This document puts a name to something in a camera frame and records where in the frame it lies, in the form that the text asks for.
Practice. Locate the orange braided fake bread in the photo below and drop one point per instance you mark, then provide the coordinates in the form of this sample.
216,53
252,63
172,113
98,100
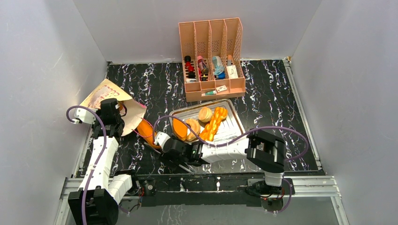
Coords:
212,126

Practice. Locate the blue tape dispenser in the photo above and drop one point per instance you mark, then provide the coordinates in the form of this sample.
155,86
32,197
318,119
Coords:
218,70

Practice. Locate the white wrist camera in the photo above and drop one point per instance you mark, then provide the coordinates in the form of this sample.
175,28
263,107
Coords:
84,116
161,138

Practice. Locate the black red item in organizer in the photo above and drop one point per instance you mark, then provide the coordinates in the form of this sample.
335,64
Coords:
189,67

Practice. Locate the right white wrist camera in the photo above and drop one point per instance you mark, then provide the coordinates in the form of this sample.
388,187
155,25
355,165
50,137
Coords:
161,138

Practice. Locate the green tube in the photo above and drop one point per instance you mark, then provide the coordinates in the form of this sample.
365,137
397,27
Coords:
209,93

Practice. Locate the metal tongs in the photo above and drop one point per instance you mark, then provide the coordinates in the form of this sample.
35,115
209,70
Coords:
173,164

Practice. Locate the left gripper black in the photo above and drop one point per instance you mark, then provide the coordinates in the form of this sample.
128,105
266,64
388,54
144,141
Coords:
96,123

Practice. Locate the silver metal tray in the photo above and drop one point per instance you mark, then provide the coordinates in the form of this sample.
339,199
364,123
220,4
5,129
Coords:
230,128

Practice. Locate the pink bottle in organizer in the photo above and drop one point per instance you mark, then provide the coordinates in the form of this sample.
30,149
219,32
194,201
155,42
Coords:
203,69

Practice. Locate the white box in organizer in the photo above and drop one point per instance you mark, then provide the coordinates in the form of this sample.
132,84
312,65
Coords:
232,72

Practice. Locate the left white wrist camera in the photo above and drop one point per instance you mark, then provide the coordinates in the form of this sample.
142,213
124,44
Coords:
84,116

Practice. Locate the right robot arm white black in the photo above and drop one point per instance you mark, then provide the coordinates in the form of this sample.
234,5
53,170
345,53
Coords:
263,149

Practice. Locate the orange desk file organizer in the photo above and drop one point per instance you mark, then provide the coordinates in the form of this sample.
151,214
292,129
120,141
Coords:
208,38

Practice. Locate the long orange fake baguette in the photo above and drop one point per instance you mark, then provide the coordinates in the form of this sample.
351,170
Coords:
145,130

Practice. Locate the small white packet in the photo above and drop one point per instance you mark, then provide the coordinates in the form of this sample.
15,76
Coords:
221,88

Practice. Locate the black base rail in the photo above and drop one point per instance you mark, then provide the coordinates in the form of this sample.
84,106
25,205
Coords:
201,189

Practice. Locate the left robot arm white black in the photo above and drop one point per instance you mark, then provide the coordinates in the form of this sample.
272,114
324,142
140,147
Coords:
97,199

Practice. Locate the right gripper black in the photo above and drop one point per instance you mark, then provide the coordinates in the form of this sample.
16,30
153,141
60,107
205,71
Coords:
172,146

